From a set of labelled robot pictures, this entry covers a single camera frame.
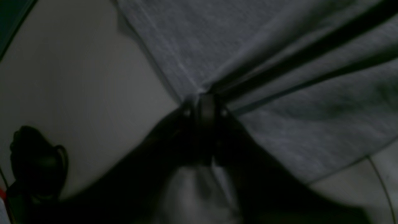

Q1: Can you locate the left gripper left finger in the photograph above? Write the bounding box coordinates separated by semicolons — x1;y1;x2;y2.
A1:
103;100;199;187

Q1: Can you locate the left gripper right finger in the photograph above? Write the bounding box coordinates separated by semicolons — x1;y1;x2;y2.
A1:
211;96;299;193

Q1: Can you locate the grey T-shirt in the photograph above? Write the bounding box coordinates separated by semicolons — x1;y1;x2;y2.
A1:
117;0;397;183

